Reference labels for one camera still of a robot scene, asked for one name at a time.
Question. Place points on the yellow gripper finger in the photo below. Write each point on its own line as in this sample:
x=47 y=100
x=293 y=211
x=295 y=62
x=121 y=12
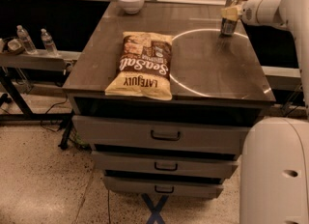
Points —
x=233 y=13

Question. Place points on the middle drawer with handle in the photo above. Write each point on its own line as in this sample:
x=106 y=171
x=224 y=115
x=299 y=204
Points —
x=164 y=165

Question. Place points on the top drawer with handle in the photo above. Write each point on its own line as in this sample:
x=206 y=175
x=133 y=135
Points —
x=160 y=135

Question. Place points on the silver redbull can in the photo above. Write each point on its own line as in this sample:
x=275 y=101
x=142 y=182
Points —
x=228 y=27

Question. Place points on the clear water bottle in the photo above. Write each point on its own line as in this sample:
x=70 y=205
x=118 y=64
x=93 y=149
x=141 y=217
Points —
x=49 y=43
x=26 y=40

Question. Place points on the right clear water bottle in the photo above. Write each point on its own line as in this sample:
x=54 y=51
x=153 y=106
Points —
x=49 y=43

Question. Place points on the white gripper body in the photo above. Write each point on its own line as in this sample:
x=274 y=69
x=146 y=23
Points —
x=251 y=13

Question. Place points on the grey drawer cabinet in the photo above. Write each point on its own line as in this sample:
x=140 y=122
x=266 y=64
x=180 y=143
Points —
x=215 y=80

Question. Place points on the left clear water bottle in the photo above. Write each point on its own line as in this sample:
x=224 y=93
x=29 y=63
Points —
x=26 y=40

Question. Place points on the drawer with handle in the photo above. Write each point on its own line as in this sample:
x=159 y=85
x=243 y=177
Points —
x=160 y=135
x=200 y=190
x=164 y=165

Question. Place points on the brown sea salt chip bag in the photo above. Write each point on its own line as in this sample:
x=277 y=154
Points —
x=144 y=67

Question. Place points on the grey side bench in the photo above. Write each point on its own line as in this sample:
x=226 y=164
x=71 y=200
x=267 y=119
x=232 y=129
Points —
x=39 y=67

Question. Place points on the small round dish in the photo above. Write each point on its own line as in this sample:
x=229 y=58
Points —
x=12 y=46

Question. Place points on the white bowl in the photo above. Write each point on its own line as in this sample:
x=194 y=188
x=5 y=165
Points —
x=131 y=6

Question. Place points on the bottom drawer with handle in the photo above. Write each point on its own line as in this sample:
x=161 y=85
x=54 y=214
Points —
x=200 y=190

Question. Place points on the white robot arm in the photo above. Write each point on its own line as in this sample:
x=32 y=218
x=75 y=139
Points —
x=274 y=173

